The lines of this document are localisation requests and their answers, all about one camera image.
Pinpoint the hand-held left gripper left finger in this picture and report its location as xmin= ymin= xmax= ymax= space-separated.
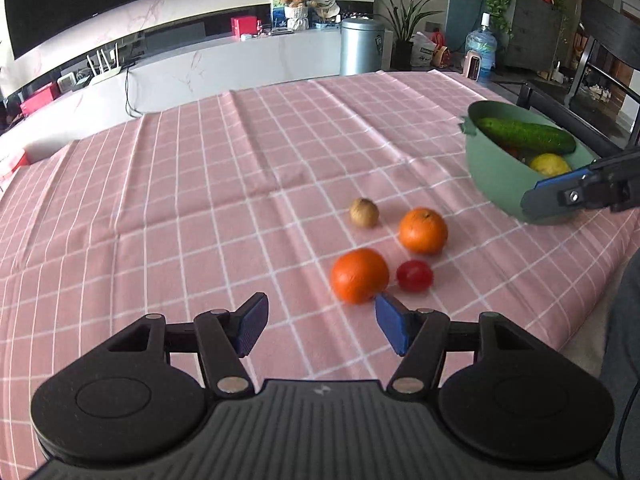
xmin=75 ymin=292 xmax=270 ymax=395

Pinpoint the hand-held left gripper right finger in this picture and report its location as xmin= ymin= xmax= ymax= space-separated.
xmin=375 ymin=294 xmax=566 ymax=395

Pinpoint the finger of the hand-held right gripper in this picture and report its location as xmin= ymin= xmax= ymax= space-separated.
xmin=520 ymin=174 xmax=640 ymax=224
xmin=534 ymin=149 xmax=640 ymax=190

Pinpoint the large yellow green citrus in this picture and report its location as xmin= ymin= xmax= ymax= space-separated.
xmin=529 ymin=153 xmax=572 ymax=177

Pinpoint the red tomato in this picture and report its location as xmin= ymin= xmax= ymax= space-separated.
xmin=396 ymin=260 xmax=434 ymax=292

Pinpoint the orange mandarin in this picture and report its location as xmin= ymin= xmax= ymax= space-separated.
xmin=331 ymin=248 xmax=390 ymax=305
xmin=398 ymin=207 xmax=448 ymax=255

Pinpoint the green colander bowl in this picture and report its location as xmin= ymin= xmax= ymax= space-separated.
xmin=460 ymin=101 xmax=593 ymax=224

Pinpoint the green cucumber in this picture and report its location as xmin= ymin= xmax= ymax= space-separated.
xmin=475 ymin=117 xmax=577 ymax=156

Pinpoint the brown kiwi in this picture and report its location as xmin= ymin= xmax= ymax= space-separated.
xmin=349 ymin=198 xmax=379 ymax=228

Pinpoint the black chair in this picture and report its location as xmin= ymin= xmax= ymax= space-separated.
xmin=520 ymin=0 xmax=640 ymax=161

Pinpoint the pink checkered tablecloth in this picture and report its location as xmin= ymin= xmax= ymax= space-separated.
xmin=0 ymin=71 xmax=640 ymax=480

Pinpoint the person's grey clothing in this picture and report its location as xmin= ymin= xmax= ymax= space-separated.
xmin=597 ymin=250 xmax=640 ymax=480

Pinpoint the grey cabinet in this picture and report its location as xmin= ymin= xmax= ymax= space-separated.
xmin=502 ymin=0 xmax=568 ymax=72

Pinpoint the small pink device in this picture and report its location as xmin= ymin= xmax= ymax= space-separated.
xmin=462 ymin=51 xmax=483 ymax=81

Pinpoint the blue water jug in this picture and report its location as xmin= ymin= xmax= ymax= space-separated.
xmin=465 ymin=12 xmax=497 ymax=68

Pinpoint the white plastic bag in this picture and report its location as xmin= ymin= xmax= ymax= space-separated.
xmin=410 ymin=31 xmax=438 ymax=68

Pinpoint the potted plant in black pot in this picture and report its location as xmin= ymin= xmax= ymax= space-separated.
xmin=365 ymin=0 xmax=451 ymax=68

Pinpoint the silver trash can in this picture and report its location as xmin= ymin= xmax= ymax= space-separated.
xmin=340 ymin=16 xmax=386 ymax=77

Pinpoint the white marble tv cabinet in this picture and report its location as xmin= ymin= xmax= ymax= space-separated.
xmin=0 ymin=25 xmax=346 ymax=161

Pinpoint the white router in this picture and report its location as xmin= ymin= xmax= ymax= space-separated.
xmin=86 ymin=42 xmax=123 ymax=85

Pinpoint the long red box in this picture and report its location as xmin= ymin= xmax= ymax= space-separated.
xmin=20 ymin=82 xmax=60 ymax=116

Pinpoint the black power cable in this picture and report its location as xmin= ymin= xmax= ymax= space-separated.
xmin=124 ymin=62 xmax=146 ymax=118

